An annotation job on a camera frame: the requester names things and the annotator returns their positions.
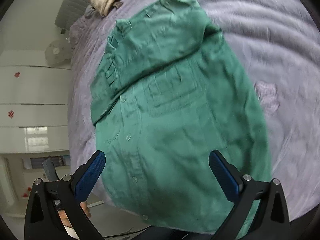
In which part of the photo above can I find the green shirt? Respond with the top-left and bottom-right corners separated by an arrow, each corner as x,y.
91,0 -> 271,233

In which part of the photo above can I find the person right hand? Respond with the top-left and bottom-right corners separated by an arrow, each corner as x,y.
58,202 -> 92,228

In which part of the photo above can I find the white wardrobe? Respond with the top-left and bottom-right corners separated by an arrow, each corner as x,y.
1,50 -> 71,154

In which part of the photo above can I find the white fan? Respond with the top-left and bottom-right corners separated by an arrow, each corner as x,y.
44,38 -> 72,67

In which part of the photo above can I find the grey embossed bedspread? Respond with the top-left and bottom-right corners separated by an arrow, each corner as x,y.
68,0 -> 319,220

